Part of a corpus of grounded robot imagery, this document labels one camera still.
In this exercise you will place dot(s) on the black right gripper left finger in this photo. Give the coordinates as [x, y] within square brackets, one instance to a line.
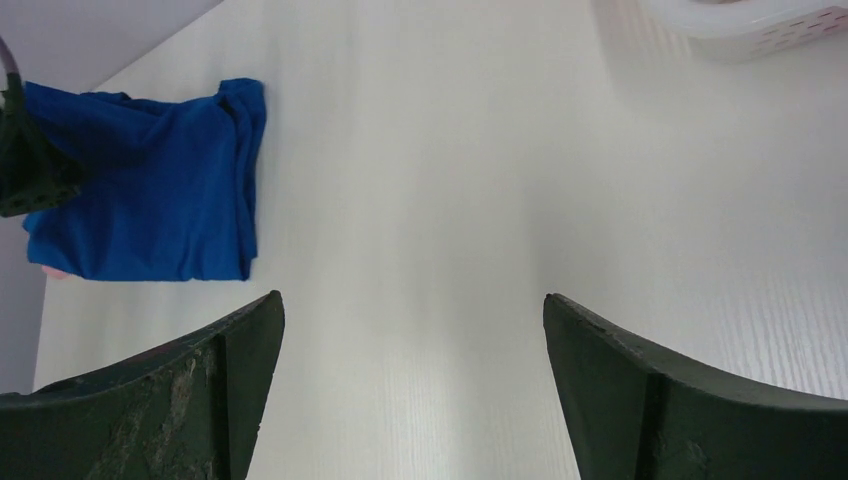
[188, 409]

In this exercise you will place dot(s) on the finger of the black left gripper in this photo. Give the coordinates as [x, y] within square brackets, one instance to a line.
[35, 174]

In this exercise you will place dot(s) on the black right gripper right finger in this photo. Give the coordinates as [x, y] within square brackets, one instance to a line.
[637, 410]

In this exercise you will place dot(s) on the blue t shirt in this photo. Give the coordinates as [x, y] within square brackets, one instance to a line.
[169, 192]

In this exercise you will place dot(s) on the folded pink t shirt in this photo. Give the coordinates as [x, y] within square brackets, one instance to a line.
[55, 273]

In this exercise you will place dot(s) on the white plastic basket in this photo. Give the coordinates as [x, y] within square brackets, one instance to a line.
[744, 30]

